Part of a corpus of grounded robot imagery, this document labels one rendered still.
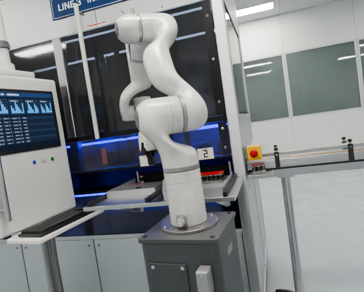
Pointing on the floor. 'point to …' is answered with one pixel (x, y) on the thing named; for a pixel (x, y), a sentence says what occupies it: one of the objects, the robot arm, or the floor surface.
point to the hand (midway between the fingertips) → (151, 160)
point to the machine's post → (236, 143)
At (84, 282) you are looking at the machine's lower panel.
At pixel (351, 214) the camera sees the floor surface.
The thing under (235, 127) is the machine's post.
